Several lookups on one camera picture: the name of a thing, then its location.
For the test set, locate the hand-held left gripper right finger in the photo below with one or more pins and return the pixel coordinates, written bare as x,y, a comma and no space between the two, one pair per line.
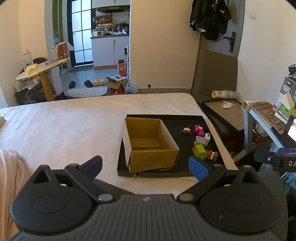
198,168

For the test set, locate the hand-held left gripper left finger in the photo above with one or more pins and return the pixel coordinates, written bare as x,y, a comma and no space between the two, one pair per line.
95,162

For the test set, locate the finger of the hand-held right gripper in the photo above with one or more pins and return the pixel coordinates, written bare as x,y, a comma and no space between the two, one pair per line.
283,162

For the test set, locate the green hexagonal box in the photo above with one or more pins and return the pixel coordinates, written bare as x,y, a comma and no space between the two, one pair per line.
200,152

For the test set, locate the red toy figure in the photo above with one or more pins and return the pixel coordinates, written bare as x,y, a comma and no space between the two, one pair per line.
211,154

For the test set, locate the grey charger plug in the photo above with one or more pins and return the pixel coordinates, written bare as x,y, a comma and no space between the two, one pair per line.
200,141

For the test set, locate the white charger plug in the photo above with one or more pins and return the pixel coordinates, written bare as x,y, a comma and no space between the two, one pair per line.
207,139

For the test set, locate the shallow black tray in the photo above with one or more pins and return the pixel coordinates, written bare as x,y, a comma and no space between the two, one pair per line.
180,141

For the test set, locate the cardboard box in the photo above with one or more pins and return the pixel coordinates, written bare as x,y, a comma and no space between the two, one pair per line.
152,158

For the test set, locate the black phone screen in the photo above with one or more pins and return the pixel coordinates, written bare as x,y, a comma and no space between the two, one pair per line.
291,128

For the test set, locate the pink toy figure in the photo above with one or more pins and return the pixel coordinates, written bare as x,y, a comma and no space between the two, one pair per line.
199,130

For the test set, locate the small brown toy figure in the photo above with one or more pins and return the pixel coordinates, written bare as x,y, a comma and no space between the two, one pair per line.
186,131

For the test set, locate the grey desk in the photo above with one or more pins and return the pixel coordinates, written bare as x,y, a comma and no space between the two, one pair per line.
259,120

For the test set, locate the brown patterned desk mat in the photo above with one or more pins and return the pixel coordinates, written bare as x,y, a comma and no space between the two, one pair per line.
268,115

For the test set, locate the green tissue box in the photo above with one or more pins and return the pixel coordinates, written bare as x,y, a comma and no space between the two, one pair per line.
285,107

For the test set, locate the black framed box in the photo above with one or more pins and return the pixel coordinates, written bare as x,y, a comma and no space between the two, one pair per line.
229,118

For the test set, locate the white face mask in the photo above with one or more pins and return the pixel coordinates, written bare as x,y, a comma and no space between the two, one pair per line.
225,105

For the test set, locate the white floor mat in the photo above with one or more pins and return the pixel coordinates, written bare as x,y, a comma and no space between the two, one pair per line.
87,92

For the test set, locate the small drawer organizer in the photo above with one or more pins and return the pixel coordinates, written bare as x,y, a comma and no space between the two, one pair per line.
288,87

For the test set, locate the stack of paper cups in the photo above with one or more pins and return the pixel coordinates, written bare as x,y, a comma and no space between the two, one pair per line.
224,93

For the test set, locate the brown box with magazine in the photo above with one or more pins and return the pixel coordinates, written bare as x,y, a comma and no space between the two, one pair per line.
116,87

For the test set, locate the black slipper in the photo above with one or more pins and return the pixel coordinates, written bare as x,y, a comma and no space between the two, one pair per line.
72,84
88,83

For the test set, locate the clear plastic bag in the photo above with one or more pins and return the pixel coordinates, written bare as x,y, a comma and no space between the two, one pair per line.
131,88

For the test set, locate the pale pink fluffy cloth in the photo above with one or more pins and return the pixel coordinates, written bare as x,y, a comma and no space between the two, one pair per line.
11,180

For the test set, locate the leaning cardboard sheet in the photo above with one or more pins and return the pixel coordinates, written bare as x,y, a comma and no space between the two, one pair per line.
215,71

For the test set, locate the orange carton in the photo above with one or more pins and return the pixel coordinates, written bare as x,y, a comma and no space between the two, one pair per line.
121,68

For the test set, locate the black chair with clutter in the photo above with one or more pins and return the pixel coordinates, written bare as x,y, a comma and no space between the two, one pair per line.
25,92

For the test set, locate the round yellow table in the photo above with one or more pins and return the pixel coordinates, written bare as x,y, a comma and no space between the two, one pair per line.
46,69

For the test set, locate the black eyeglasses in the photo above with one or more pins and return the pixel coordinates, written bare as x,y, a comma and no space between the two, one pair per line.
52,61

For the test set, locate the black spray bottle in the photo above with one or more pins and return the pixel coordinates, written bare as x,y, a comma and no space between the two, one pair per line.
126,55

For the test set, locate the white kitchen cabinet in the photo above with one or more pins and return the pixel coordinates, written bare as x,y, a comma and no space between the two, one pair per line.
108,51

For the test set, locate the yellow item on table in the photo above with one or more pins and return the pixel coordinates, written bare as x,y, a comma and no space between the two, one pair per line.
31,69

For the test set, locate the red-brown carton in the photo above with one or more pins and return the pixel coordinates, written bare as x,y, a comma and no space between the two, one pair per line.
62,51

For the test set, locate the clear water bottle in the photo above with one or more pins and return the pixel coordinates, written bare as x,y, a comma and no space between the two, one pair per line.
27,59

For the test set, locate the glass panel door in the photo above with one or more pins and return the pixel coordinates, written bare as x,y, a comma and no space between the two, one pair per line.
79,34

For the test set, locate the white rice cooker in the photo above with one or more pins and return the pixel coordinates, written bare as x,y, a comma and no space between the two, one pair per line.
100,33

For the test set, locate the black door lock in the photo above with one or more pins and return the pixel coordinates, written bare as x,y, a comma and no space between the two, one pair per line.
232,41

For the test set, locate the kitchen shelf rack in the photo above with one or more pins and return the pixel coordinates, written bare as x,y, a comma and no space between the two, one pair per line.
104,20

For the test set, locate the grey door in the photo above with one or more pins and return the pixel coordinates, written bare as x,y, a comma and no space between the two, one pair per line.
235,23

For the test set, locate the hanging black jackets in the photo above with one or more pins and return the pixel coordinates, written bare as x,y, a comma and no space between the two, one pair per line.
208,16

